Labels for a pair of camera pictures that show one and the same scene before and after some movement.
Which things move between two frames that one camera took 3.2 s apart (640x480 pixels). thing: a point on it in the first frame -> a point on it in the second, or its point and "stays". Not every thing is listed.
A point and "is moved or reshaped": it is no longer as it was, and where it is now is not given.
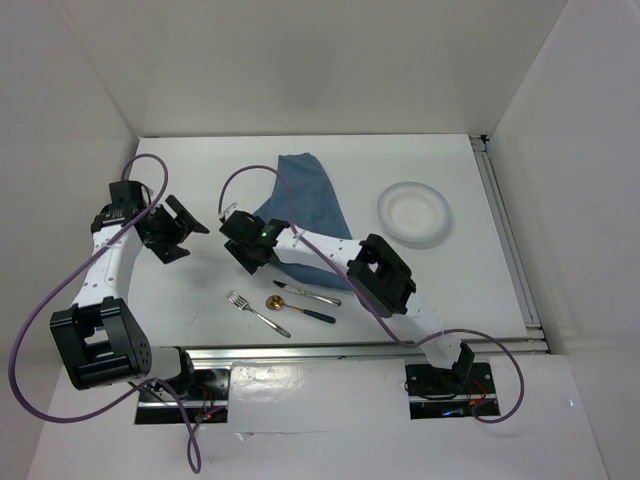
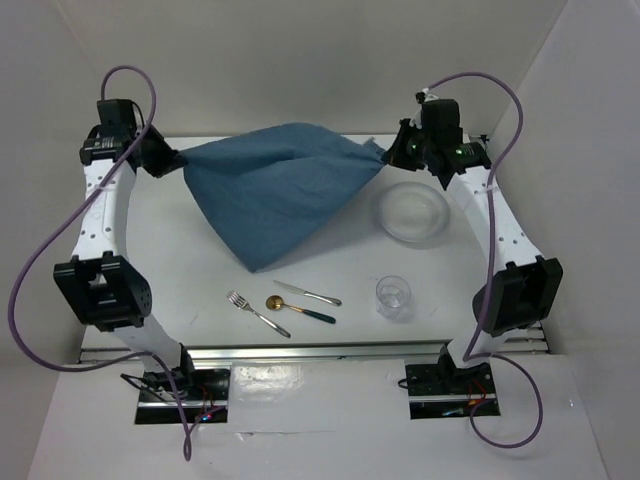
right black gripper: x=239 y=252 -> x=396 y=155
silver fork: x=243 y=304 stays
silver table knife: x=323 y=298 stays
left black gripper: x=167 y=251 -> x=170 y=159
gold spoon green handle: x=277 y=303 stays
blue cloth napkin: x=304 y=200 is moved or reshaped
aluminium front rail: x=359 y=353 stays
